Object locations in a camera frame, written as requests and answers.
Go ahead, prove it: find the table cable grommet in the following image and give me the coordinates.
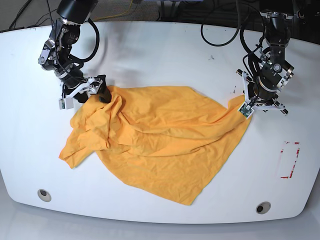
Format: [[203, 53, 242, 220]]
[[37, 189, 52, 203], [255, 201, 271, 215]]

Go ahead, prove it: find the orange t-shirt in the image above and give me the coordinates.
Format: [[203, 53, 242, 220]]
[[59, 86, 250, 206]]

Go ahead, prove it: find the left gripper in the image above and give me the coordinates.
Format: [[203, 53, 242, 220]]
[[236, 69, 288, 116]]

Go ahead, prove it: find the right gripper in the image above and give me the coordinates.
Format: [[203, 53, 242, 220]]
[[61, 75, 112, 104]]

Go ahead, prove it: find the yellow cable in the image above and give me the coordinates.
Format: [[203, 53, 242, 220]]
[[91, 0, 133, 23]]

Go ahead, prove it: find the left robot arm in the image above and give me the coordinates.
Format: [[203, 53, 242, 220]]
[[219, 0, 294, 119]]

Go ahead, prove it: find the black floor cable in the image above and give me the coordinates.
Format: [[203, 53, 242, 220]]
[[9, 0, 58, 29]]

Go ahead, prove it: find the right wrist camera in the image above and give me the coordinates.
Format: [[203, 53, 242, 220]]
[[58, 97, 74, 110]]

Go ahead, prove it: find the left table cable grommet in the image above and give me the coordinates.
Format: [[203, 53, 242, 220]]
[[37, 189, 52, 203]]

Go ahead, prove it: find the right table cable grommet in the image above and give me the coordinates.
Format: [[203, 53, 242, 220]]
[[255, 201, 271, 215]]

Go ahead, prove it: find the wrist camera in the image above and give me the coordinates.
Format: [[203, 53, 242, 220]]
[[238, 102, 255, 119], [58, 97, 74, 110]]

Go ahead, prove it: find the red tape rectangle marking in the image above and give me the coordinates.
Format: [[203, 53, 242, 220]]
[[277, 141, 301, 179]]

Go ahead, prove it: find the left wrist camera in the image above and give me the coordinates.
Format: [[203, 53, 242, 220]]
[[238, 102, 255, 119]]

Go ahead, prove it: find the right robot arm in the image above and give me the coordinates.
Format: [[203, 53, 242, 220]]
[[38, 0, 112, 109]]

